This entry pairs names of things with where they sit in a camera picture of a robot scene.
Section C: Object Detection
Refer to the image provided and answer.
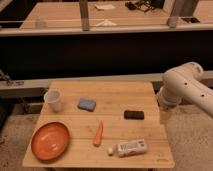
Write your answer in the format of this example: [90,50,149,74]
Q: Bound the black rectangular block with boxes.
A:
[124,111,144,120]

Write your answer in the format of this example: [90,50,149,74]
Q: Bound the orange bowl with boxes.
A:
[31,122,70,161]

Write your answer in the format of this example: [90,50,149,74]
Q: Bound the small wooden table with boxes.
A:
[23,81,174,169]

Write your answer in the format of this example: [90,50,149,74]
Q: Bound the grey metal post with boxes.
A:
[167,0,185,28]
[79,0,90,31]

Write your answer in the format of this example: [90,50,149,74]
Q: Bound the folded white paper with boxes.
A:
[95,19,117,27]

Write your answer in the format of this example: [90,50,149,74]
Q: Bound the small clear cup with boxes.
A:
[35,16,47,29]

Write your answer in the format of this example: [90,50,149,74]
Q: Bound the blue sponge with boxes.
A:
[77,98,96,112]

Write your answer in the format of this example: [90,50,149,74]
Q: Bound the white ceramic cup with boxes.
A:
[44,90,62,112]

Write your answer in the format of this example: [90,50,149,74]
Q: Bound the metal clamp bracket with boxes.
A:
[0,69,24,86]

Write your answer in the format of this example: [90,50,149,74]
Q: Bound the grey metal post right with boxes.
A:
[167,0,185,28]

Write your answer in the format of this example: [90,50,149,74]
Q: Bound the orange carrot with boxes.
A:
[93,122,104,146]

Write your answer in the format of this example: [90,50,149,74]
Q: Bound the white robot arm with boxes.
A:
[156,62,213,118]

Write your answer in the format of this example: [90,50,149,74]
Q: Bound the black flat device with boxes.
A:
[182,17,200,23]

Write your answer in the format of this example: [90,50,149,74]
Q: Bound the white paper sheet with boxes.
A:
[95,4,115,10]

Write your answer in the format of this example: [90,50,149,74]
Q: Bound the black cables pile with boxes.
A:
[124,0,165,13]

